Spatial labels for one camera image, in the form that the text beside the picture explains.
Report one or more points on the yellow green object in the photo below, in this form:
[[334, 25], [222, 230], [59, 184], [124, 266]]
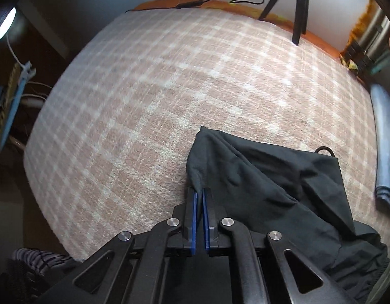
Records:
[[351, 65]]

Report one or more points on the blue board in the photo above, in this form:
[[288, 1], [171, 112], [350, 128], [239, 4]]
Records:
[[9, 107]]

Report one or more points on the beige plaid blanket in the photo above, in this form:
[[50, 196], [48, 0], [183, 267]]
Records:
[[150, 101]]

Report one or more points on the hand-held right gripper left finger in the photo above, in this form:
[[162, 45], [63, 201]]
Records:
[[194, 221]]

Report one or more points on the black pants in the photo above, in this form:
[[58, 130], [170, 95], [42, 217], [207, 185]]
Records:
[[261, 180]]

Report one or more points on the orange bed sheet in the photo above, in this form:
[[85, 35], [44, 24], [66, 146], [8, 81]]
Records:
[[245, 8]]

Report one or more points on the grey striped cloth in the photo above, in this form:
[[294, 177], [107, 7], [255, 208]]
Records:
[[40, 259]]

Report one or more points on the white clip lamp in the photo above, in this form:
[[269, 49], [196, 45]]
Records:
[[5, 25]]

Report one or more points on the black tripod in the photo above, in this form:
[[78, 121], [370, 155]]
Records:
[[299, 3]]

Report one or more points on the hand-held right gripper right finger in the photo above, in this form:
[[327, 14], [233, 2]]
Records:
[[206, 221]]

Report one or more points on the blue folded blanket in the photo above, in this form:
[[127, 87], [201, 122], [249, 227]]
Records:
[[386, 139]]

